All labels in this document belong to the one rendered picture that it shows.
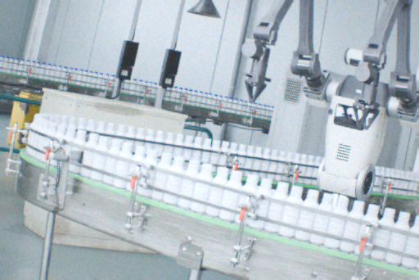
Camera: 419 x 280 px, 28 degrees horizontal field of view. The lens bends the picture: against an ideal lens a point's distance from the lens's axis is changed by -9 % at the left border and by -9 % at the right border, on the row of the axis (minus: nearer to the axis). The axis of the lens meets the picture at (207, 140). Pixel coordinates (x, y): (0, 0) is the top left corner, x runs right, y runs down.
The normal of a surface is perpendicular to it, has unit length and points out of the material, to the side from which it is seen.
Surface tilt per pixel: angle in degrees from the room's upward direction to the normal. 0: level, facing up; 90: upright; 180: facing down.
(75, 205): 90
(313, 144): 90
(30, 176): 90
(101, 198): 90
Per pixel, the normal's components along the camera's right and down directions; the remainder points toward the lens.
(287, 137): -0.77, -0.12
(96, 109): 0.61, 0.17
